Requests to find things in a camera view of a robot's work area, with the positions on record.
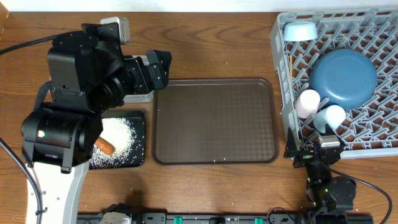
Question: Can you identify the white cup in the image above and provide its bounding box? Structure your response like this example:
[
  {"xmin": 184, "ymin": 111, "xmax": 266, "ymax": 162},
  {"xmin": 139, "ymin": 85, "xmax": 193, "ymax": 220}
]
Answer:
[{"xmin": 294, "ymin": 90, "xmax": 320, "ymax": 119}]

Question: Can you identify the white rice pile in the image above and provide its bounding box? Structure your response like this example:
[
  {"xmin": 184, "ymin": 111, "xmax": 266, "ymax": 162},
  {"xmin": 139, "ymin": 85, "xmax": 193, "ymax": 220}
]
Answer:
[{"xmin": 89, "ymin": 117, "xmax": 146, "ymax": 169}]

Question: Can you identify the dark blue plate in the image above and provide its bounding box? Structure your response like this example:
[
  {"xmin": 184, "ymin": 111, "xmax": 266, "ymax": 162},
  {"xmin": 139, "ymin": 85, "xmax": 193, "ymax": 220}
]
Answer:
[{"xmin": 309, "ymin": 49, "xmax": 377, "ymax": 110}]

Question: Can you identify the black plastic tray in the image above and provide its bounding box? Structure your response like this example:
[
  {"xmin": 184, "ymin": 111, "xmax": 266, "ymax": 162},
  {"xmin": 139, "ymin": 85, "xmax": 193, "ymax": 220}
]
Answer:
[{"xmin": 88, "ymin": 110, "xmax": 147, "ymax": 170}]

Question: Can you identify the light blue cup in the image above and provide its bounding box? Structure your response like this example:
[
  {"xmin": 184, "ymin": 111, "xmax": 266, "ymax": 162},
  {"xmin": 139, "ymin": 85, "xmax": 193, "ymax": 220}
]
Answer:
[{"xmin": 313, "ymin": 105, "xmax": 346, "ymax": 133}]

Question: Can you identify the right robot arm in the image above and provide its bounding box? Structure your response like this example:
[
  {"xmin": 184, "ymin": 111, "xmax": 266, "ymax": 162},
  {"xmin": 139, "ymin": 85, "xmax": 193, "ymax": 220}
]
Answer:
[{"xmin": 284, "ymin": 125, "xmax": 356, "ymax": 213}]

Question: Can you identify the light blue bowl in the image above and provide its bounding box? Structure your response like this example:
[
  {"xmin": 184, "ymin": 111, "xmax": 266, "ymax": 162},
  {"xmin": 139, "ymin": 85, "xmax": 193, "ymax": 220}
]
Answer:
[{"xmin": 283, "ymin": 21, "xmax": 318, "ymax": 42}]

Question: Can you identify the brown serving tray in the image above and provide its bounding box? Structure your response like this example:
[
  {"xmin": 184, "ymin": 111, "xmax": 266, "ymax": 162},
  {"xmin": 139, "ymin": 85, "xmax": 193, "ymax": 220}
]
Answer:
[{"xmin": 152, "ymin": 78, "xmax": 279, "ymax": 166}]

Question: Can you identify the orange carrot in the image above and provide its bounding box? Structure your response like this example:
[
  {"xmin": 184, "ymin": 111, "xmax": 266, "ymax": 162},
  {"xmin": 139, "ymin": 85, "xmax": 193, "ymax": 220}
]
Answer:
[{"xmin": 95, "ymin": 137, "xmax": 115, "ymax": 155}]

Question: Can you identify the clear plastic bin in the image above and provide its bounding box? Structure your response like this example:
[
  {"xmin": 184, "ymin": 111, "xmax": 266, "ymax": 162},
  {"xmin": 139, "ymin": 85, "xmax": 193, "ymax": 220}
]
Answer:
[{"xmin": 124, "ymin": 55, "xmax": 154, "ymax": 103}]

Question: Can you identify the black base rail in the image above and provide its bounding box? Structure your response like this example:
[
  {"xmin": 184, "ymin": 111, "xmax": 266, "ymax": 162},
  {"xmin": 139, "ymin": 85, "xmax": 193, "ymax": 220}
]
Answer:
[{"xmin": 77, "ymin": 212, "xmax": 374, "ymax": 224}]

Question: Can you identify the wooden chopstick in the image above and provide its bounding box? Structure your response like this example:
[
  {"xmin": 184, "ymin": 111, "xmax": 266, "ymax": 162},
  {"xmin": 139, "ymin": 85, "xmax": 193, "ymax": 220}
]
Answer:
[{"xmin": 289, "ymin": 55, "xmax": 293, "ymax": 81}]

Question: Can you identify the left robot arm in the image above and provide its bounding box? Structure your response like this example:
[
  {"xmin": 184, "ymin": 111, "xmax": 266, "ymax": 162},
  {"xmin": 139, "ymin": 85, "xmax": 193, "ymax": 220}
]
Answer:
[{"xmin": 21, "ymin": 17, "xmax": 172, "ymax": 223}]

